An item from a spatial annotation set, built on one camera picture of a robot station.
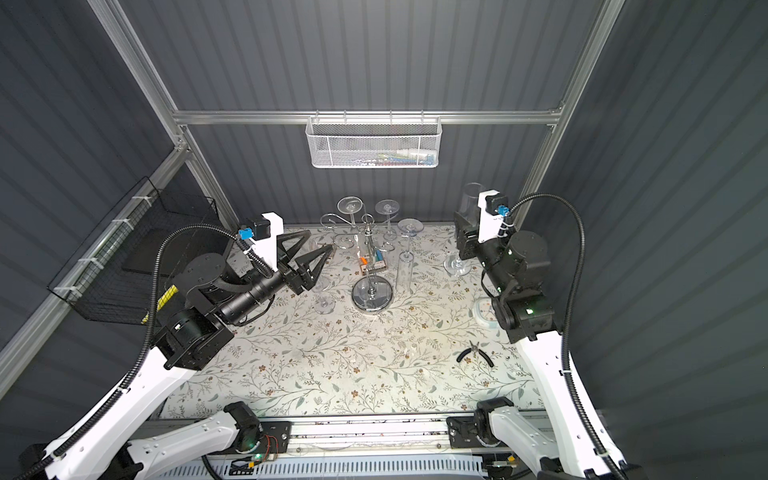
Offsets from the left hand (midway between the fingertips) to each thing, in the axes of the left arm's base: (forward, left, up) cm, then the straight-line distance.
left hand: (319, 239), depth 55 cm
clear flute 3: (+16, -19, -14) cm, 29 cm away
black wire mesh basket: (+15, +49, -16) cm, 54 cm away
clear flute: (+26, -4, -14) cm, 29 cm away
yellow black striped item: (0, +40, -19) cm, 44 cm away
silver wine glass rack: (+16, -8, -43) cm, 47 cm away
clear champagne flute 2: (+26, -1, -28) cm, 38 cm away
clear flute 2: (+26, -14, -15) cm, 33 cm away
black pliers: (-5, -38, -44) cm, 59 cm away
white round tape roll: (+5, -43, -42) cm, 60 cm away
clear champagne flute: (+14, +7, -45) cm, 47 cm away
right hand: (+7, -31, -1) cm, 31 cm away
